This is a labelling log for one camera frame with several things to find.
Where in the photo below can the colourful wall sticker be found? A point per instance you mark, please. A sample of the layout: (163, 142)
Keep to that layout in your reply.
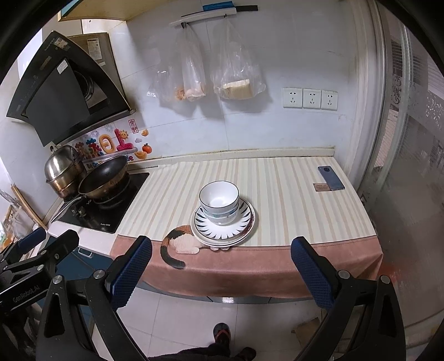
(111, 142)

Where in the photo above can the blue smartphone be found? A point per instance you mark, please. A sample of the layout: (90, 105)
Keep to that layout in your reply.
(331, 177)

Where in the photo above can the cardboard piece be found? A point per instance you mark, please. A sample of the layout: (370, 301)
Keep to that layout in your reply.
(307, 329)

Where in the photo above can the patterned plates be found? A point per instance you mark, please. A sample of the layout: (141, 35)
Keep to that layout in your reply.
(253, 227)

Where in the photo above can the stainless steel pot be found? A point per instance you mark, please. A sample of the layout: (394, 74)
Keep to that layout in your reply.
(60, 166)

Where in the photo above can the blue and black wall holder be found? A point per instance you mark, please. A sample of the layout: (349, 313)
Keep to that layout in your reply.
(222, 6)

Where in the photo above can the blue base cabinet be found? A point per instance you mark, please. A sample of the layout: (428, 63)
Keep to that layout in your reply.
(83, 258)

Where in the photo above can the black gas stove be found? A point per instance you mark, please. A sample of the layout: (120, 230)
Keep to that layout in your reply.
(114, 208)

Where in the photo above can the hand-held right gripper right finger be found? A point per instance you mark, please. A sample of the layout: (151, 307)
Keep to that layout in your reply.
(312, 274)

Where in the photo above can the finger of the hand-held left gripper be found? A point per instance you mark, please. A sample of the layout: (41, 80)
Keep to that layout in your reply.
(32, 238)
(60, 244)

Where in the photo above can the dark wok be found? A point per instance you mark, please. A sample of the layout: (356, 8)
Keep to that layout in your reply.
(104, 173)

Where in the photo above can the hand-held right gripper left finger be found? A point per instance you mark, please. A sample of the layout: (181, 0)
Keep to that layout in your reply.
(133, 274)

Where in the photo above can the clear plastic bag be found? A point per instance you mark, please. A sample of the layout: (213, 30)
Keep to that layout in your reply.
(237, 69)
(189, 69)

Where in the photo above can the white wall hook rail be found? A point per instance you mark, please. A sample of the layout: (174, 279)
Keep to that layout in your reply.
(204, 16)

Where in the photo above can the blue leaf pattern plate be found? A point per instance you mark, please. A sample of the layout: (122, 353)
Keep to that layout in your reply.
(242, 218)

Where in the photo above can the white wall socket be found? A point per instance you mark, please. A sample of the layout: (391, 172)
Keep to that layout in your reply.
(329, 100)
(312, 98)
(292, 97)

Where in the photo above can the small brown card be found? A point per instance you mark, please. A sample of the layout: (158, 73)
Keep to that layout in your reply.
(321, 187)

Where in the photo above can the metal chimney cover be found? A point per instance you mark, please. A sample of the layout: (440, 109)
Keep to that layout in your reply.
(100, 48)

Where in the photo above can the person's dark trouser leg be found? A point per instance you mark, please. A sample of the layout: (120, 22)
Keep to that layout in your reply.
(194, 354)

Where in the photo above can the blue striped white bowl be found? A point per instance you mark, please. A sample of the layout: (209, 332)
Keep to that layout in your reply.
(219, 217)

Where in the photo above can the black range hood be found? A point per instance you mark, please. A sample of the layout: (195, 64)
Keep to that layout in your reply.
(59, 93)

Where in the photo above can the person's shoe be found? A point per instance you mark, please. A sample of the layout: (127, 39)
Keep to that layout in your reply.
(222, 332)

